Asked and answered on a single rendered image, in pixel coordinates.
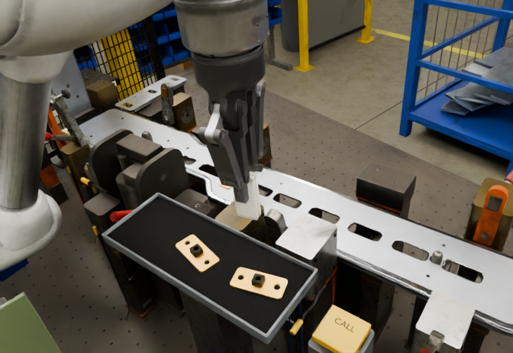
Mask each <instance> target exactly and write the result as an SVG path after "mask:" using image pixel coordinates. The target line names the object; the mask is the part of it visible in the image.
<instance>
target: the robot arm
mask: <svg viewBox="0 0 513 353"><path fill-rule="evenodd" d="M171 2H173V4H174V5H175V8H176V15H177V20H178V24H179V31H180V35H181V39H182V43H183V45H184V47H185V48H187V49H188V50H190V51H191V55H192V62H193V67H194V71H195V79H196V81H197V83H198V84H199V85H200V86H201V87H202V88H203V89H204V90H205V91H206V92H207V93H208V111H209V114H210V115H211V119H210V122H209V124H208V127H207V128H206V127H200V129H199V131H198V136H199V137H200V138H201V139H202V140H203V141H204V142H205V143H206V146H207V148H208V152H209V154H210V156H211V159H212V162H213V164H214V166H215V169H216V172H217V174H218V178H219V180H220V182H221V185H225V186H231V187H233V191H234V200H235V206H236V210H237V216H240V217H244V218H247V219H253V220H257V219H258V218H259V216H260V215H261V209H260V196H259V189H258V182H257V173H256V172H262V171H263V165H262V164H258V160H257V159H261V158H262V157H263V101H264V96H265V90H266V83H265V82H260V80H261V79H262V78H263V77H264V75H265V72H266V68H265V59H264V49H263V42H264V41H265V39H267V37H268V35H269V19H268V17H269V15H268V8H267V0H0V271H2V270H5V269H7V268H9V267H11V266H13V265H15V264H17V263H19V262H21V261H23V260H24V259H26V258H28V257H30V256H31V255H33V254H35V253H36V252H38V251H39V250H41V249H42V248H44V247H45V246H47V245H48V244H49V243H50V242H51V241H52V240H53V239H54V238H55V237H56V235H57V233H58V232H59V230H60V229H61V226H62V220H63V216H62V212H61V210H60V207H59V206H58V204H57V203H56V201H55V200H54V199H53V198H52V197H50V196H48V195H47V194H44V193H43V192H42V191H41V190H40V189H39V184H40V172H41V166H42V160H43V153H44V142H45V136H46V130H47V118H48V112H49V105H50V94H51V87H52V81H53V79H54V78H55V77H57V76H58V75H59V74H60V72H61V71H62V69H63V67H64V65H65V63H66V61H67V60H68V59H69V57H70V55H71V54H72V52H73V51H74V50H75V49H77V48H79V47H83V46H85V45H87V44H90V43H93V42H96V41H97V40H101V39H102V38H105V37H108V36H110V35H112V34H115V33H117V32H119V31H122V30H124V29H125V28H128V27H130V26H131V25H133V24H136V23H137V22H139V21H142V20H143V19H145V18H147V17H149V16H151V15H152V14H154V13H155V12H157V11H159V10H160V9H162V8H165V7H166V6H167V5H168V4H170V3H171ZM255 171H256V172H255Z"/></svg>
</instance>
